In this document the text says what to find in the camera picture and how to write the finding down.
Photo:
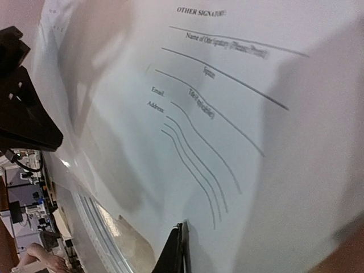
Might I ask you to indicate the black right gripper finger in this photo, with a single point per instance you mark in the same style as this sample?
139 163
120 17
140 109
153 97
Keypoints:
175 255

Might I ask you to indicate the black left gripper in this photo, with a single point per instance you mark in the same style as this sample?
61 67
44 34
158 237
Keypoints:
24 121

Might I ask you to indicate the pink paper folder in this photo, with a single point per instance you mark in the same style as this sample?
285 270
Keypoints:
348 256

